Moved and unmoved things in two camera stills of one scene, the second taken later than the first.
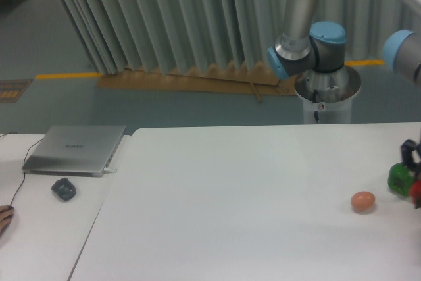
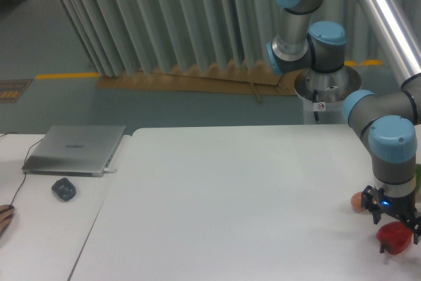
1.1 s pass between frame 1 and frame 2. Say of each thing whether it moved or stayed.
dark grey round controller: stayed
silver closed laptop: stayed
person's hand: stayed
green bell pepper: moved
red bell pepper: moved
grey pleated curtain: stayed
